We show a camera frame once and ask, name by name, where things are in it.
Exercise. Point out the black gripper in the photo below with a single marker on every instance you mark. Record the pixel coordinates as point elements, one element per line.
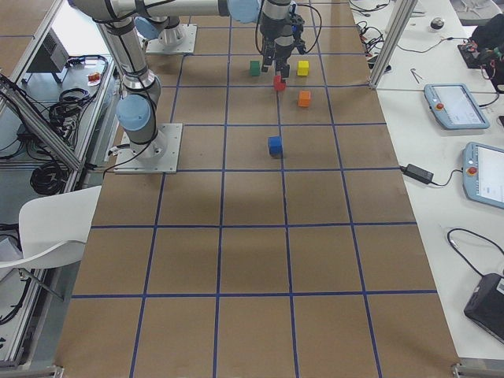
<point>277,44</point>

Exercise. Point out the red wooden block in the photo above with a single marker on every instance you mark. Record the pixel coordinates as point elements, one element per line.
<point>279,83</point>

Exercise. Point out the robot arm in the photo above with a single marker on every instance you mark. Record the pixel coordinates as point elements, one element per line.
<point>152,17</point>
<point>136,111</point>

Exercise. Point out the green wooden block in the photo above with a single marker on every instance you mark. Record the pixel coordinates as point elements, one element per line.
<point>254,68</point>

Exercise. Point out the yellow wooden block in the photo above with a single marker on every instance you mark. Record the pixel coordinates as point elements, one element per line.
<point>303,67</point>

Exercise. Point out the orange wooden block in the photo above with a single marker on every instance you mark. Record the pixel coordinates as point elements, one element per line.
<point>304,98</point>

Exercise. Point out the blue wooden block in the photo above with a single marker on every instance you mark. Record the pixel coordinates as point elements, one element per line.
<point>275,146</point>

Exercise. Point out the black power adapter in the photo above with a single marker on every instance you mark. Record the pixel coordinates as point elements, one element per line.
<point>417,173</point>

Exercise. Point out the upper teach pendant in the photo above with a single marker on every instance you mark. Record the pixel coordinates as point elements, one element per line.
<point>454,107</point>

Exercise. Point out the teach pendant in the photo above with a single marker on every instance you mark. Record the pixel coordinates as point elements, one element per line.
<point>454,107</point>
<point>482,174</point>

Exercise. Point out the grey electronics box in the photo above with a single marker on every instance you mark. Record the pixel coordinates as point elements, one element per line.
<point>51,57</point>

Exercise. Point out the lower teach pendant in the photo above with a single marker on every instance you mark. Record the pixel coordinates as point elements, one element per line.
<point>482,174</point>

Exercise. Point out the white chair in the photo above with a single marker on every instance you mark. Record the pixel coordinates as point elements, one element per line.
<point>54,229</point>

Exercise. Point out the black laptop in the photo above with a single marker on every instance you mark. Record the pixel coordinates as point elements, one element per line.
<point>485,306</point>

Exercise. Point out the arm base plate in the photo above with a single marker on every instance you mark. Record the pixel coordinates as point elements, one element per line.
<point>179,40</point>
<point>161,155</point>

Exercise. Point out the aluminium frame post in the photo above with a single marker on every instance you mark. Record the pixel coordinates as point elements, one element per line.
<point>396,25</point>

